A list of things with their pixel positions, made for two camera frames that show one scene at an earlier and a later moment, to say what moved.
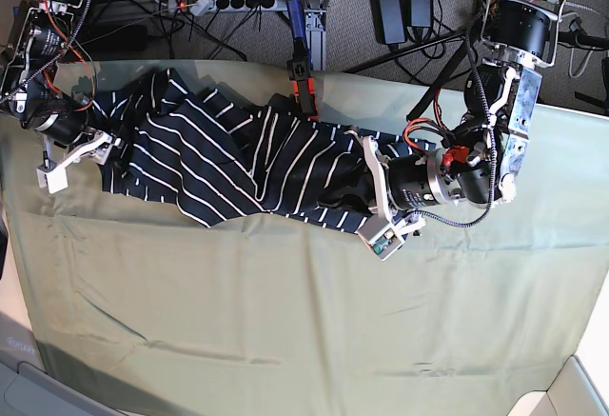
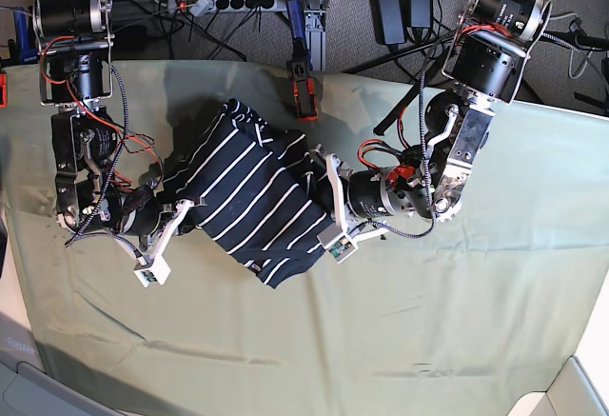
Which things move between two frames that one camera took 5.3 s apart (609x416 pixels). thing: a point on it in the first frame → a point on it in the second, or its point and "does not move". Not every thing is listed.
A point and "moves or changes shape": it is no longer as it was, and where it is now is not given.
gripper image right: (379, 166) → (326, 196)
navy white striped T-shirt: (210, 154) moves or changes shape
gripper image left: (104, 149) → (187, 225)
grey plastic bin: (27, 388) does not move
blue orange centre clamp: (299, 69) does not move
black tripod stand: (572, 34) → (579, 40)
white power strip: (200, 6) does not move
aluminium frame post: (315, 20) does not move
